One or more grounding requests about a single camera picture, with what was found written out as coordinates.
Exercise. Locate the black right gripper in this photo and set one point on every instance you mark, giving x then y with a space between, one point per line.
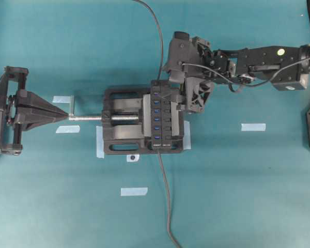
185 67

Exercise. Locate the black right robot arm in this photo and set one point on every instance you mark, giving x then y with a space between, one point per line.
284 67

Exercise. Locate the black multiport USB hub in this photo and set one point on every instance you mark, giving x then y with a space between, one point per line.
164 117

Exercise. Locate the blue tape strip upper left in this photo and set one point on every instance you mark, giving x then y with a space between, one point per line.
62 99

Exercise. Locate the blue tape strip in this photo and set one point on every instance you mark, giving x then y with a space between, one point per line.
62 99
140 191
253 127

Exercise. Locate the blue tape right of vise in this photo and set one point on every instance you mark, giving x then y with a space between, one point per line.
187 136

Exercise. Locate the blue tape of vise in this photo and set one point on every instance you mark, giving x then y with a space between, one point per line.
99 142
187 136

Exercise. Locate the black bench vise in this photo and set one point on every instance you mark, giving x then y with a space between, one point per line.
131 137

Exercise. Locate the blue tape strip mid left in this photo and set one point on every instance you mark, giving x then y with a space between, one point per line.
68 129

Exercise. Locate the blue tape strip right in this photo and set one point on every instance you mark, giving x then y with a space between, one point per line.
253 127

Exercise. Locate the blue tape left of vise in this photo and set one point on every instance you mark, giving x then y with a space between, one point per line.
99 142

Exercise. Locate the blue tape strip bottom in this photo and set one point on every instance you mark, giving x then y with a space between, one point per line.
140 191

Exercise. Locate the silver vise screw handle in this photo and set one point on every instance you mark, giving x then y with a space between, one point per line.
73 117

